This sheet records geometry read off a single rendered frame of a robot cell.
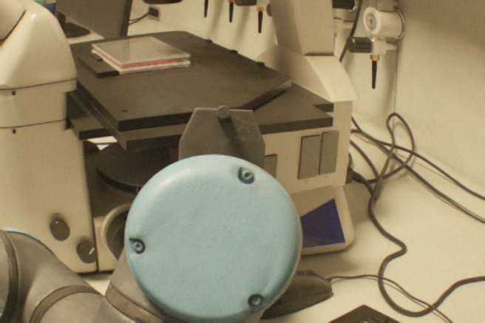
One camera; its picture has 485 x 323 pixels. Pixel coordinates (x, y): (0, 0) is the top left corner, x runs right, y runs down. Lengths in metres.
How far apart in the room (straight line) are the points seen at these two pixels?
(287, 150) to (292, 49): 0.14
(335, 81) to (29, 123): 0.37
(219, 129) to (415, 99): 0.76
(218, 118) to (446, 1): 0.71
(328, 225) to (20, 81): 0.41
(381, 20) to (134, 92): 0.62
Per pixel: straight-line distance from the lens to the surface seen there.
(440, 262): 0.86
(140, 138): 0.61
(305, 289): 0.73
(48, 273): 0.48
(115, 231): 0.73
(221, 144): 0.54
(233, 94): 0.71
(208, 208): 0.36
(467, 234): 0.95
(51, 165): 0.71
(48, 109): 0.69
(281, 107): 0.71
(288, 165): 0.82
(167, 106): 0.66
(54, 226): 0.73
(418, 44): 1.23
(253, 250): 0.36
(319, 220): 0.84
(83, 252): 0.75
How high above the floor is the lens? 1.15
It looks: 20 degrees down
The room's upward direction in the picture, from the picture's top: 3 degrees clockwise
